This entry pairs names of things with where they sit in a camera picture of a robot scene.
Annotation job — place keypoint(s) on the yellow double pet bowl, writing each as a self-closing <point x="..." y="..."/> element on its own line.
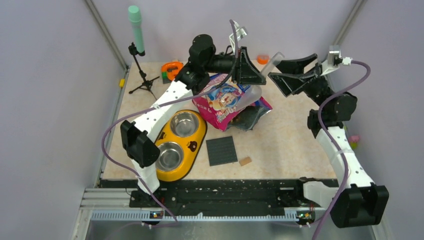
<point x="179" y="143"/>

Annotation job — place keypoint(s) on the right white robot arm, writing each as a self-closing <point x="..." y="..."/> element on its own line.
<point x="357" y="200"/>

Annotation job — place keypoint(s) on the orange tape dispenser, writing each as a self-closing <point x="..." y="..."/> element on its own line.
<point x="170" y="70"/>

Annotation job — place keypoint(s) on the orange semicircle container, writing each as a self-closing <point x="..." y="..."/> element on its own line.
<point x="262" y="59"/>

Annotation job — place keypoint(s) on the clear plastic scoop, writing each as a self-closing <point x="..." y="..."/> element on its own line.
<point x="254" y="92"/>

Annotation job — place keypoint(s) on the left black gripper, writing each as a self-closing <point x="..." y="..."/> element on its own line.
<point x="247" y="73"/>

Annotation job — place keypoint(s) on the small wooden block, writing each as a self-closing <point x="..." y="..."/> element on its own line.
<point x="245" y="161"/>

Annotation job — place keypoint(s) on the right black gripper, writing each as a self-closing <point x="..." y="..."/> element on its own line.
<point x="289" y="84"/>

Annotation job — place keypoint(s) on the yellow clip on frame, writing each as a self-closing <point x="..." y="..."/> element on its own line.
<point x="122" y="83"/>

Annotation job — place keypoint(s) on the dark grey square baseplate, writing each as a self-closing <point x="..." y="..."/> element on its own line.
<point x="221" y="151"/>

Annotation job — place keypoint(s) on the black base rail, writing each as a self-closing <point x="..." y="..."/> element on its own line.
<point x="219" y="197"/>

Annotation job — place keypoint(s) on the pink pet food bag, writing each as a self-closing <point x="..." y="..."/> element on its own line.
<point x="218" y="107"/>

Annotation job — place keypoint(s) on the green microphone on tripod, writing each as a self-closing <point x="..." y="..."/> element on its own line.
<point x="137" y="48"/>

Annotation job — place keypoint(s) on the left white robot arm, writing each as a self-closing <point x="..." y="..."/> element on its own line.
<point x="206" y="72"/>

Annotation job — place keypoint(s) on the pink green toy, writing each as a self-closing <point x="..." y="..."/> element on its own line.
<point x="353" y="141"/>

